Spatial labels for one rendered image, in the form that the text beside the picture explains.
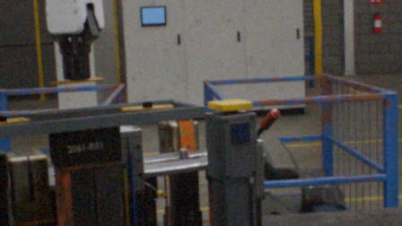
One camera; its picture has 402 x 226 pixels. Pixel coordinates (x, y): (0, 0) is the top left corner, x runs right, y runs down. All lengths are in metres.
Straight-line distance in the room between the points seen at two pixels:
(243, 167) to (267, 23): 8.06
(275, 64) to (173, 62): 1.38
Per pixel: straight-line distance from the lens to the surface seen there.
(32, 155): 1.24
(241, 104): 1.16
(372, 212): 2.16
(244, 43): 9.17
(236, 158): 1.16
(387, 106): 3.21
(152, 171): 1.40
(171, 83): 9.11
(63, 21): 1.08
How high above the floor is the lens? 1.30
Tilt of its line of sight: 8 degrees down
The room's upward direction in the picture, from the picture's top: 3 degrees counter-clockwise
